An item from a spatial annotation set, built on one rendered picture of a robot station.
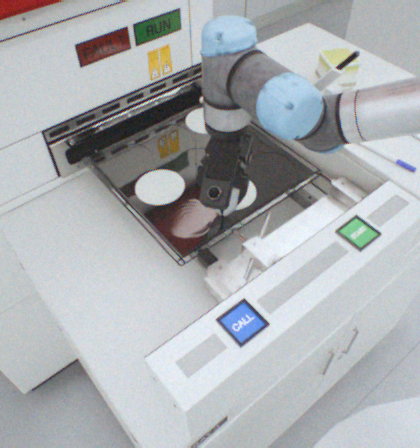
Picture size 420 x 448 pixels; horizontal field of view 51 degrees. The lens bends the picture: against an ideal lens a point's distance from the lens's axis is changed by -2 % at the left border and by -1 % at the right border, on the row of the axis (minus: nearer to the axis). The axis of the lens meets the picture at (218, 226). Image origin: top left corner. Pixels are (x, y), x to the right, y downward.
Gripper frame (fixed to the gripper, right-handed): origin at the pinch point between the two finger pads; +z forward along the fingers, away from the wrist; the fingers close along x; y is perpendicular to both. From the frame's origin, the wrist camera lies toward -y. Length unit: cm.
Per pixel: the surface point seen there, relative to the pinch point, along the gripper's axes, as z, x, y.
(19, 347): 58, 56, -17
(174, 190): 1.2, 11.2, 4.3
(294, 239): 3.3, -14.1, 0.1
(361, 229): -5.2, -24.8, -1.6
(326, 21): 91, -5, 287
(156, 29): -18.4, 22.8, 30.4
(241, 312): -5.1, -8.9, -22.3
